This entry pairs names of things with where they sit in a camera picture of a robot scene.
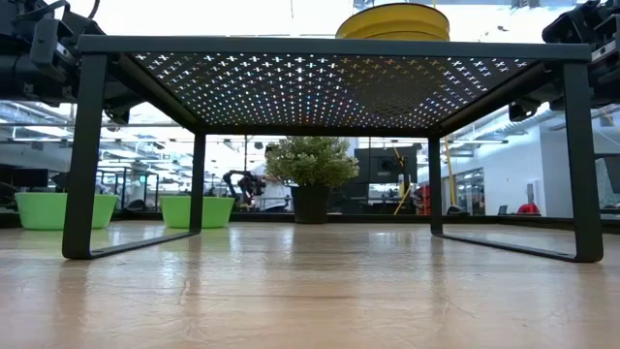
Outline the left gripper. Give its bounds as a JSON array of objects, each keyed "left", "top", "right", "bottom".
[{"left": 0, "top": 0, "right": 146, "bottom": 123}]

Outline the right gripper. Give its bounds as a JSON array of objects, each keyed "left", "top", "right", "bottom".
[{"left": 508, "top": 0, "right": 620, "bottom": 121}]

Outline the green mini bowl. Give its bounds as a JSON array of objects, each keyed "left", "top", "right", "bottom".
[
  {"left": 159, "top": 195, "right": 236, "bottom": 230},
  {"left": 14, "top": 191, "right": 119, "bottom": 231}
]

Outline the yellow patterned mini bowl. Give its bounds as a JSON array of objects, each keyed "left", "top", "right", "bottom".
[
  {"left": 336, "top": 13, "right": 450, "bottom": 36},
  {"left": 338, "top": 23, "right": 450, "bottom": 42},
  {"left": 335, "top": 2, "right": 450, "bottom": 26}
]

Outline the grey leaning panel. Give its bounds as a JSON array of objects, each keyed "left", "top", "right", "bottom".
[{"left": 594, "top": 157, "right": 620, "bottom": 209}]

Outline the large black display screen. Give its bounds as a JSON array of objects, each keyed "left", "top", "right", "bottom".
[{"left": 353, "top": 144, "right": 419, "bottom": 184}]

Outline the person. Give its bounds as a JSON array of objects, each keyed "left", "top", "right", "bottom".
[{"left": 259, "top": 144, "right": 293, "bottom": 213}]

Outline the black perforated metal shelf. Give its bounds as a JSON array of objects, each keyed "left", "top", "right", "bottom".
[{"left": 61, "top": 34, "right": 605, "bottom": 264}]

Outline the artificial plant in black pot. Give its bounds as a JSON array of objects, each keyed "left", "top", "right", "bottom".
[{"left": 263, "top": 135, "right": 360, "bottom": 225}]

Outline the yellow hanging cable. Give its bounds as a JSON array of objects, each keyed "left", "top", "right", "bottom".
[{"left": 444, "top": 138, "right": 457, "bottom": 207}]

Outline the thin yellow cable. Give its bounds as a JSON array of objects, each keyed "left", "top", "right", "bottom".
[{"left": 389, "top": 140, "right": 414, "bottom": 215}]

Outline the black aluminium table frame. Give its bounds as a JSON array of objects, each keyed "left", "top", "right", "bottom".
[{"left": 0, "top": 208, "right": 620, "bottom": 232}]

